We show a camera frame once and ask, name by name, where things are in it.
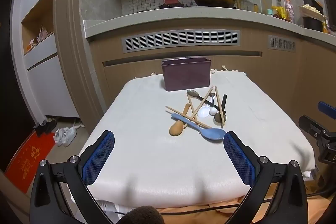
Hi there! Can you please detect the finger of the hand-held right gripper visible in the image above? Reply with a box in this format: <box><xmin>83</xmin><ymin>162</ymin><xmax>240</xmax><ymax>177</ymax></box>
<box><xmin>318</xmin><ymin>101</ymin><xmax>336</xmax><ymax>119</ymax></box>
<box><xmin>299</xmin><ymin>115</ymin><xmax>330</xmax><ymax>138</ymax></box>

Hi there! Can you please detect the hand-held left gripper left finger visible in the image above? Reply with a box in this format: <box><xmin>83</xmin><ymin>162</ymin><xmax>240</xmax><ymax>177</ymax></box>
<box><xmin>30</xmin><ymin>130</ymin><xmax>115</xmax><ymax>224</ymax></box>

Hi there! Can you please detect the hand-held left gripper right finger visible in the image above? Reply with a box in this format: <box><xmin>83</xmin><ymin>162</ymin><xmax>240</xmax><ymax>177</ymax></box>
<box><xmin>223</xmin><ymin>131</ymin><xmax>308</xmax><ymax>224</ymax></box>

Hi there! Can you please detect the blue plastic spoon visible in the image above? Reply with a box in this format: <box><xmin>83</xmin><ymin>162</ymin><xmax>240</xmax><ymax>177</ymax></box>
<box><xmin>171</xmin><ymin>113</ymin><xmax>227</xmax><ymax>144</ymax></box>

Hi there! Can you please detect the black handled spoon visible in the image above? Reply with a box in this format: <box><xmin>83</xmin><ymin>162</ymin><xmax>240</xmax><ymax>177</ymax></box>
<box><xmin>214</xmin><ymin>94</ymin><xmax>227</xmax><ymax>125</ymax></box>

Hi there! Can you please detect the wooden chopstick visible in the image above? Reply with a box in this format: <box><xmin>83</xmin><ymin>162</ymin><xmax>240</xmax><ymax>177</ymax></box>
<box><xmin>215</xmin><ymin>86</ymin><xmax>224</xmax><ymax>126</ymax></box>
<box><xmin>165</xmin><ymin>106</ymin><xmax>211</xmax><ymax>128</ymax></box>
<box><xmin>187</xmin><ymin>96</ymin><xmax>197</xmax><ymax>119</ymax></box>
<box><xmin>183</xmin><ymin>86</ymin><xmax>214</xmax><ymax>128</ymax></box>

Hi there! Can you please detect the white plastic spoon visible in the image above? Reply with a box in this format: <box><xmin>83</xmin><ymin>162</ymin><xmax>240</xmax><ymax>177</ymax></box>
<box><xmin>197</xmin><ymin>93</ymin><xmax>216</xmax><ymax>119</ymax></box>

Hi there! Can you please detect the wooden spoon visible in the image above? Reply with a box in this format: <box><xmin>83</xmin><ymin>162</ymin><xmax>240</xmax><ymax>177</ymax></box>
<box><xmin>169</xmin><ymin>103</ymin><xmax>190</xmax><ymax>137</ymax></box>

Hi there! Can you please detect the metal spoon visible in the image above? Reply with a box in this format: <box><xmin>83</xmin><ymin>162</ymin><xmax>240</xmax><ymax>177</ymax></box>
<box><xmin>186</xmin><ymin>89</ymin><xmax>216</xmax><ymax>109</ymax></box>

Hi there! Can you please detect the purple plastic utensil holder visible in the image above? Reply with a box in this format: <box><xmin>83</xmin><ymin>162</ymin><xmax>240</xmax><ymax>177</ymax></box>
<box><xmin>161</xmin><ymin>57</ymin><xmax>212</xmax><ymax>92</ymax></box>

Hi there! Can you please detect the white sneakers pair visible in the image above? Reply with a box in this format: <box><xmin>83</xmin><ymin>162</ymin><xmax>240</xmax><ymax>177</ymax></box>
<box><xmin>53</xmin><ymin>127</ymin><xmax>77</xmax><ymax>147</ymax></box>

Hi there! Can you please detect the white tablecloth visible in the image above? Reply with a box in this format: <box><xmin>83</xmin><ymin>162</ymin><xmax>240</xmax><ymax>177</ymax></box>
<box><xmin>87</xmin><ymin>65</ymin><xmax>316</xmax><ymax>208</ymax></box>

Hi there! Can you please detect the wooden kitchen cabinet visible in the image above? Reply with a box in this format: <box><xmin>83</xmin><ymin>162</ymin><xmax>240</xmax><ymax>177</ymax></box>
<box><xmin>89</xmin><ymin>36</ymin><xmax>336</xmax><ymax>188</ymax></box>

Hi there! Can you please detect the black shoes pair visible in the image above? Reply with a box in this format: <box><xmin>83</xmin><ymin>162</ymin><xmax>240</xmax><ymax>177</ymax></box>
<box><xmin>33</xmin><ymin>119</ymin><xmax>57</xmax><ymax>137</ymax></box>

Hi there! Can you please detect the dark fuzzy microphone cover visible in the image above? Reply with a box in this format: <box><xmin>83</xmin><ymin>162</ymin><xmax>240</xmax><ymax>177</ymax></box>
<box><xmin>115</xmin><ymin>206</ymin><xmax>165</xmax><ymax>224</ymax></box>

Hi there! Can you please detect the red doormat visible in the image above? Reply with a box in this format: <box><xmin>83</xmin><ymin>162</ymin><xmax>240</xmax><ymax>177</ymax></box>
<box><xmin>4</xmin><ymin>131</ymin><xmax>56</xmax><ymax>194</ymax></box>

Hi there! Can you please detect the small grey vent grille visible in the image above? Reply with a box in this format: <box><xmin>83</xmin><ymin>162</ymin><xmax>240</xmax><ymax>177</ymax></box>
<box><xmin>268</xmin><ymin>35</ymin><xmax>297</xmax><ymax>53</ymax></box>

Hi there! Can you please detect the black pot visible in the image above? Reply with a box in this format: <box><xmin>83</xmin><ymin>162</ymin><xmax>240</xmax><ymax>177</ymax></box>
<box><xmin>302</xmin><ymin>16</ymin><xmax>324</xmax><ymax>32</ymax></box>

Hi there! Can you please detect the white storage cabinet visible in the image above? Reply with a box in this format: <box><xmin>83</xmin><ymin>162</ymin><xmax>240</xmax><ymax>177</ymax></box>
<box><xmin>14</xmin><ymin>0</ymin><xmax>80</xmax><ymax>119</ymax></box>

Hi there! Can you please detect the orange capped bottle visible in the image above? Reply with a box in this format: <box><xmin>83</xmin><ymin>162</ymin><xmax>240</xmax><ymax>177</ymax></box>
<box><xmin>285</xmin><ymin>0</ymin><xmax>295</xmax><ymax>23</ymax></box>

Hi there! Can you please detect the black holder with white ladles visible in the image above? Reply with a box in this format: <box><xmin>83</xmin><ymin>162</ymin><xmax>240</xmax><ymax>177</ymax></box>
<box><xmin>301</xmin><ymin>0</ymin><xmax>325</xmax><ymax>15</ymax></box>

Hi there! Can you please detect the yellow seasoning container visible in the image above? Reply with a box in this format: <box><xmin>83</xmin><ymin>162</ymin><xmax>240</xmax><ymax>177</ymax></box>
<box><xmin>271</xmin><ymin>5</ymin><xmax>286</xmax><ymax>20</ymax></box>

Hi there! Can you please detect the large grey vent grille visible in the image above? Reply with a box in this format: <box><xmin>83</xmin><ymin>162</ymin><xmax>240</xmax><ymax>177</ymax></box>
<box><xmin>121</xmin><ymin>29</ymin><xmax>241</xmax><ymax>54</ymax></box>

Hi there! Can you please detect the grey kitchen counter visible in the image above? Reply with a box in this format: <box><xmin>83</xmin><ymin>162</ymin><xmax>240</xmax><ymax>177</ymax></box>
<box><xmin>83</xmin><ymin>6</ymin><xmax>336</xmax><ymax>39</ymax></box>

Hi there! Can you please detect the beige door frame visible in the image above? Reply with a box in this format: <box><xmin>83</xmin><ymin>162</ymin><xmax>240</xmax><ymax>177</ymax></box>
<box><xmin>53</xmin><ymin>0</ymin><xmax>107</xmax><ymax>123</ymax></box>

